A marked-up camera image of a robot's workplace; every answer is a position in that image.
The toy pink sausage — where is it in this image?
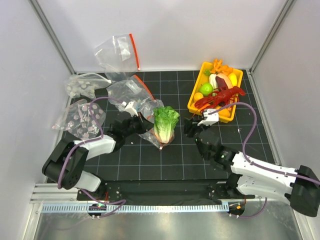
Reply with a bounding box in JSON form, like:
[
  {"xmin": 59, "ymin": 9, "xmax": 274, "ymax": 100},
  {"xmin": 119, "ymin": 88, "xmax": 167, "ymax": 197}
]
[{"xmin": 217, "ymin": 73, "xmax": 233, "ymax": 89}]

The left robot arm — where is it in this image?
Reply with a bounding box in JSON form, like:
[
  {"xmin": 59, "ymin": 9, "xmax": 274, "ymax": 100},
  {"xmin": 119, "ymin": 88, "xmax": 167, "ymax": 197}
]
[{"xmin": 42, "ymin": 113, "xmax": 154, "ymax": 200}]

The toy small orange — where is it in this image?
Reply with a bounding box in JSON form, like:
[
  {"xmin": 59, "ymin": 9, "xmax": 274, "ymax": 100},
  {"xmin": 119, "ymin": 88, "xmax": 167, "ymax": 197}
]
[{"xmin": 193, "ymin": 92, "xmax": 204, "ymax": 102}]

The small green toy sprig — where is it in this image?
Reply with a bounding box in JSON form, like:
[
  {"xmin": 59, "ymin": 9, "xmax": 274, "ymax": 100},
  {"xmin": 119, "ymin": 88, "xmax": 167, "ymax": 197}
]
[{"xmin": 204, "ymin": 69, "xmax": 211, "ymax": 76}]

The clear bag orange zipper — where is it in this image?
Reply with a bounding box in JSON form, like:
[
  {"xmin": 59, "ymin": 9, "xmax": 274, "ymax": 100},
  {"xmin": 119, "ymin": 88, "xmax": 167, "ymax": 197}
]
[
  {"xmin": 139, "ymin": 99, "xmax": 180, "ymax": 150},
  {"xmin": 106, "ymin": 75, "xmax": 157, "ymax": 112},
  {"xmin": 94, "ymin": 33, "xmax": 140, "ymax": 74}
]

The toy orange fruit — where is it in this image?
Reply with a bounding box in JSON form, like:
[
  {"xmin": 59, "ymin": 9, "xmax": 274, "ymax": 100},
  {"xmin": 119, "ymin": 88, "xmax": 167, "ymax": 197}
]
[{"xmin": 217, "ymin": 107, "xmax": 231, "ymax": 118}]

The aluminium front rail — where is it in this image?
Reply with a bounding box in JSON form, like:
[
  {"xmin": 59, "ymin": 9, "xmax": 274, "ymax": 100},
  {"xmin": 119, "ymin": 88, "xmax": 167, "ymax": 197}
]
[{"xmin": 30, "ymin": 177, "xmax": 290, "ymax": 218}]

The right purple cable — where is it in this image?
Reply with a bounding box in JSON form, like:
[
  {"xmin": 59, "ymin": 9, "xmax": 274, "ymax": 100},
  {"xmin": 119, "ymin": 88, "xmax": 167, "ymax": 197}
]
[{"xmin": 209, "ymin": 101, "xmax": 320, "ymax": 218}]

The toy white garlic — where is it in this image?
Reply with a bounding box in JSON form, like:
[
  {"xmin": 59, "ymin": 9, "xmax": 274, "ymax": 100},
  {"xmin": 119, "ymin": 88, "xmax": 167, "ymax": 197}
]
[{"xmin": 209, "ymin": 74, "xmax": 218, "ymax": 89}]

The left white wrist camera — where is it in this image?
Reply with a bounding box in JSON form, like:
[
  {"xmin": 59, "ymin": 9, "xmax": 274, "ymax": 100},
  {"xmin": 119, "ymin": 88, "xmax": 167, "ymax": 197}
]
[{"xmin": 124, "ymin": 101, "xmax": 138, "ymax": 117}]

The yellow plastic tray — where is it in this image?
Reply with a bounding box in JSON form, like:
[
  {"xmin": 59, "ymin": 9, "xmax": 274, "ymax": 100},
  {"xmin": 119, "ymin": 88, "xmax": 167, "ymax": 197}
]
[{"xmin": 187, "ymin": 62, "xmax": 243, "ymax": 115}]

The toy green lettuce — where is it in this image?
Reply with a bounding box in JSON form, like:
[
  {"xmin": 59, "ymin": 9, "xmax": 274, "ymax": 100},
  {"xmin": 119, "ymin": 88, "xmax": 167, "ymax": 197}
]
[{"xmin": 153, "ymin": 106, "xmax": 180, "ymax": 144}]

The aluminium post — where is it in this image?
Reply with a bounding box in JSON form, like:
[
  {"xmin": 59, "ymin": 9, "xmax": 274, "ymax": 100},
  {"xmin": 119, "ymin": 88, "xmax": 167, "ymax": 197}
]
[
  {"xmin": 28, "ymin": 0, "xmax": 76, "ymax": 75},
  {"xmin": 248, "ymin": 0, "xmax": 297, "ymax": 73}
]

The toy yellow lemon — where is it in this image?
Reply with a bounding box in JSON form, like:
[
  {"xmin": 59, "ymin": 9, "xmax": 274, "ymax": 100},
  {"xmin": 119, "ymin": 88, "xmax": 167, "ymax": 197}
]
[{"xmin": 228, "ymin": 72, "xmax": 238, "ymax": 87}]

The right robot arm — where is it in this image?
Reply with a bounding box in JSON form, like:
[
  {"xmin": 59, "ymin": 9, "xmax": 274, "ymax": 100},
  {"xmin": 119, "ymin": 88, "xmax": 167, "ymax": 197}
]
[{"xmin": 183, "ymin": 118, "xmax": 320, "ymax": 217}]

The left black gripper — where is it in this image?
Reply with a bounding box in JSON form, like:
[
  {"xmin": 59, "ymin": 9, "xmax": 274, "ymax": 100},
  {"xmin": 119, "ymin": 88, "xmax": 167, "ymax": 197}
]
[{"xmin": 123, "ymin": 111, "xmax": 154, "ymax": 138}]

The black grid mat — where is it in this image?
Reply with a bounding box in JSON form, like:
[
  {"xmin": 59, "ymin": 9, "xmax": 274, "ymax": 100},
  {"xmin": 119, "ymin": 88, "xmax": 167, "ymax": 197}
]
[{"xmin": 84, "ymin": 70, "xmax": 275, "ymax": 181}]

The right aluminium post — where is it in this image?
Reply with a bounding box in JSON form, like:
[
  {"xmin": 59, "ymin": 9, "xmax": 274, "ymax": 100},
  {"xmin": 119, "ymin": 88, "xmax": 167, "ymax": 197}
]
[{"xmin": 248, "ymin": 0, "xmax": 297, "ymax": 73}]

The toy red lobster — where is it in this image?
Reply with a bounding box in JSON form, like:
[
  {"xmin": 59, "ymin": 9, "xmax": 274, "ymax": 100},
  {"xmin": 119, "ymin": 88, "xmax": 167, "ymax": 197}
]
[{"xmin": 194, "ymin": 86, "xmax": 246, "ymax": 109}]

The toy green apple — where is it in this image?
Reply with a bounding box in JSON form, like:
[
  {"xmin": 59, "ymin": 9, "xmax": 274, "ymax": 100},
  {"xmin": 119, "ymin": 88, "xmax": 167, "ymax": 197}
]
[{"xmin": 198, "ymin": 82, "xmax": 214, "ymax": 97}]

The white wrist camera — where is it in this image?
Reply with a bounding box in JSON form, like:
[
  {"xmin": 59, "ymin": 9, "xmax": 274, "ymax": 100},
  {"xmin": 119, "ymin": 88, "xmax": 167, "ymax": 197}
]
[
  {"xmin": 197, "ymin": 108, "xmax": 220, "ymax": 126},
  {"xmin": 124, "ymin": 101, "xmax": 138, "ymax": 117}
]

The bag of pink discs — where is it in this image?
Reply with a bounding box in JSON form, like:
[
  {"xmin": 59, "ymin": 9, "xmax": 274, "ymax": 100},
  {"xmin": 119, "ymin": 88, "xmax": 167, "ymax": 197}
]
[{"xmin": 52, "ymin": 99, "xmax": 106, "ymax": 140}]

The upright clear bag orange zipper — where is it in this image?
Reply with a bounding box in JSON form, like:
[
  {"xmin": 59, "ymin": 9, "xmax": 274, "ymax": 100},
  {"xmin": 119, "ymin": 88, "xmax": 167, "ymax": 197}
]
[{"xmin": 94, "ymin": 33, "xmax": 140, "ymax": 74}]

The left aluminium post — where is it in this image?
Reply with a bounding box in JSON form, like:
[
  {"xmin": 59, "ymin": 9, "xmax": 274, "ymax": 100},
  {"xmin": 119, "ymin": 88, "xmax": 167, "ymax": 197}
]
[{"xmin": 28, "ymin": 0, "xmax": 76, "ymax": 75}]

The toy orange coral piece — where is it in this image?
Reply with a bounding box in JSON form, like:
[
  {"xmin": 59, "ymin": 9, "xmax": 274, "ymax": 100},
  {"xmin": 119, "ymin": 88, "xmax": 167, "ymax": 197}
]
[{"xmin": 210, "ymin": 58, "xmax": 234, "ymax": 75}]

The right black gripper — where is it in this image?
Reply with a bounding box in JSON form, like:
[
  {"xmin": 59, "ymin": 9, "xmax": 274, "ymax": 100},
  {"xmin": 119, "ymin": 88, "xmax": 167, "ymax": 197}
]
[{"xmin": 183, "ymin": 117, "xmax": 211, "ymax": 159}]

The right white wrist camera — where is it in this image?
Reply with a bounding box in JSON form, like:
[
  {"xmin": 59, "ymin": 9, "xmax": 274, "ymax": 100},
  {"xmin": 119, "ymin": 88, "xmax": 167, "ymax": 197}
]
[{"xmin": 197, "ymin": 108, "xmax": 220, "ymax": 126}]

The black mounting plate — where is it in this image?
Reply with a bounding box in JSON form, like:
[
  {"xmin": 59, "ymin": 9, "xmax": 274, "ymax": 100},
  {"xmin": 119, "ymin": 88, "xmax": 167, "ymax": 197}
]
[{"xmin": 86, "ymin": 179, "xmax": 244, "ymax": 205}]

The bag of white discs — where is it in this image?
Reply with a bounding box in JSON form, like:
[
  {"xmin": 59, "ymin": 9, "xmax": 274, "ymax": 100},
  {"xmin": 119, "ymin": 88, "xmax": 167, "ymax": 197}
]
[{"xmin": 64, "ymin": 72, "xmax": 113, "ymax": 100}]

